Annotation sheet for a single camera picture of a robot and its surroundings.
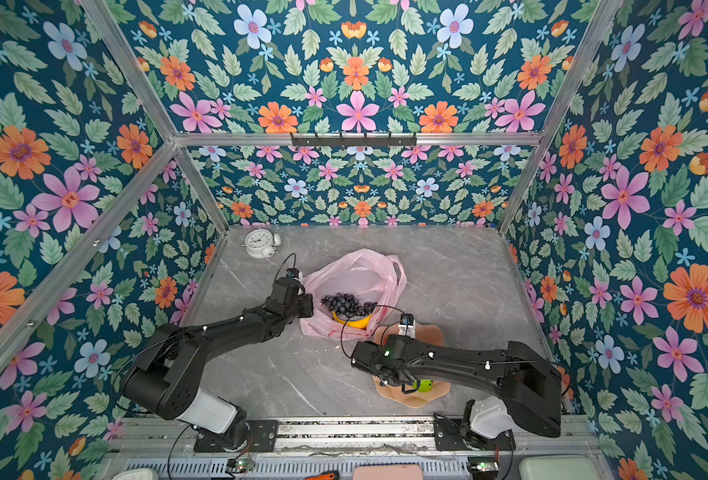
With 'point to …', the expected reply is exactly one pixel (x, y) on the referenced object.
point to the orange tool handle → (324, 476)
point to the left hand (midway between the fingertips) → (314, 292)
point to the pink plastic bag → (370, 276)
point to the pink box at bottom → (388, 472)
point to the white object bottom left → (137, 474)
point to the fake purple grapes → (347, 305)
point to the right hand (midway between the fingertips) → (404, 359)
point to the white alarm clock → (261, 243)
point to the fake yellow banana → (359, 323)
